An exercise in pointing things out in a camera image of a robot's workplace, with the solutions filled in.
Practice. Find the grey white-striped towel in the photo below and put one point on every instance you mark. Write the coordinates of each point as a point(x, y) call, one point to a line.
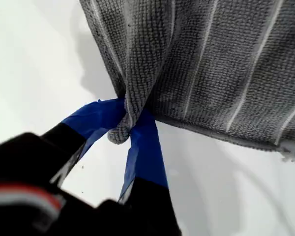
point(211, 73)

